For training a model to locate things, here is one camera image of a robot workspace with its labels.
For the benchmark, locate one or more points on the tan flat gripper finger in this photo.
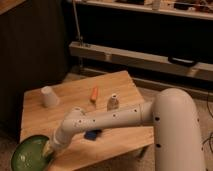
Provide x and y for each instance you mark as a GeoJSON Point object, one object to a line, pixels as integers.
{"type": "Point", "coordinates": [47, 150]}

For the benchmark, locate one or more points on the small blue object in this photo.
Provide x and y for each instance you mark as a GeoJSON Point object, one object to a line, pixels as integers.
{"type": "Point", "coordinates": [92, 135]}

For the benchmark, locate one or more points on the wooden table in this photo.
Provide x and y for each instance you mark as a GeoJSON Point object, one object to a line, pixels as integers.
{"type": "Point", "coordinates": [36, 119]}

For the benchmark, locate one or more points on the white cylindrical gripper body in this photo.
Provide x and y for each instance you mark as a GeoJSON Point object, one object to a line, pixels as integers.
{"type": "Point", "coordinates": [60, 140]}

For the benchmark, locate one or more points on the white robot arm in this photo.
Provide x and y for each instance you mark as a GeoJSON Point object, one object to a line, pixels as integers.
{"type": "Point", "coordinates": [173, 115]}

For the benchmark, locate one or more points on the white upside-down paper cup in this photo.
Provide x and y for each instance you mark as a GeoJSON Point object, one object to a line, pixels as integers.
{"type": "Point", "coordinates": [49, 97]}

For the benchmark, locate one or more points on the metal stand pole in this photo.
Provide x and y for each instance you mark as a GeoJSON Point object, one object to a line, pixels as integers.
{"type": "Point", "coordinates": [79, 37]}

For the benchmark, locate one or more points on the long grey case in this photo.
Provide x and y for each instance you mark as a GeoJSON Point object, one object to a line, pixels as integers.
{"type": "Point", "coordinates": [140, 60]}

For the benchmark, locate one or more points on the white shelf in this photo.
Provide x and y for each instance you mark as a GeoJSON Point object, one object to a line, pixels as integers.
{"type": "Point", "coordinates": [141, 8]}

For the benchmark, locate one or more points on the black case handle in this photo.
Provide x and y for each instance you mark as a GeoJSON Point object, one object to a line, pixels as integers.
{"type": "Point", "coordinates": [182, 62]}

